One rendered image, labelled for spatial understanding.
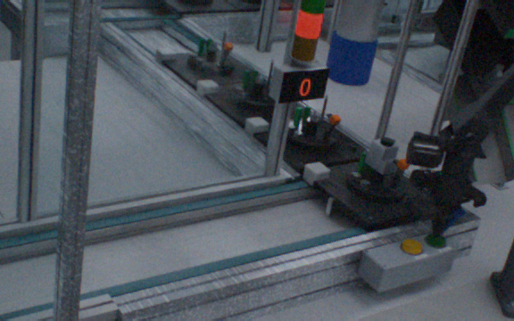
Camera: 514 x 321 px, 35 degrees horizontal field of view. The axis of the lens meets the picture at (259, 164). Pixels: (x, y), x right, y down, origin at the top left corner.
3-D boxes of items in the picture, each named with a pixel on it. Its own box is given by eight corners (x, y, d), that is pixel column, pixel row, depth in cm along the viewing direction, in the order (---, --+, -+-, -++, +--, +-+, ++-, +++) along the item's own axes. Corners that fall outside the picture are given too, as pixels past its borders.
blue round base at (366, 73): (377, 84, 281) (387, 43, 274) (343, 88, 272) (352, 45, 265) (349, 67, 292) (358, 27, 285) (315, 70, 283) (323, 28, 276)
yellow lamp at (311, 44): (319, 60, 172) (323, 38, 170) (300, 61, 169) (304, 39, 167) (304, 52, 175) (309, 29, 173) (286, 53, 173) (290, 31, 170)
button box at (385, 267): (451, 271, 175) (459, 247, 172) (377, 293, 163) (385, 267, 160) (427, 253, 180) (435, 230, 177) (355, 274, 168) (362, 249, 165)
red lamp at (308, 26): (323, 37, 170) (327, 15, 167) (304, 39, 167) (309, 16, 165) (309, 29, 173) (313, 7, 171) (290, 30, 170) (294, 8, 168)
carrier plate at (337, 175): (446, 212, 187) (448, 204, 186) (368, 232, 174) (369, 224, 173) (377, 164, 204) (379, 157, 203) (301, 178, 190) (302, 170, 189)
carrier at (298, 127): (373, 161, 205) (385, 117, 199) (297, 176, 191) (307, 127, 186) (316, 121, 222) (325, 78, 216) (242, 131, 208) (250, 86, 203)
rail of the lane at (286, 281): (469, 255, 190) (483, 215, 185) (118, 359, 140) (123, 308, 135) (452, 242, 193) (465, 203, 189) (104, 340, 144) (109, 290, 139)
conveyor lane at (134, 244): (435, 244, 191) (446, 209, 187) (103, 337, 144) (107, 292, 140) (358, 186, 211) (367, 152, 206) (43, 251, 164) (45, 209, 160)
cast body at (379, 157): (396, 172, 184) (404, 144, 181) (382, 175, 182) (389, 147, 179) (372, 155, 190) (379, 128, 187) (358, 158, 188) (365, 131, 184)
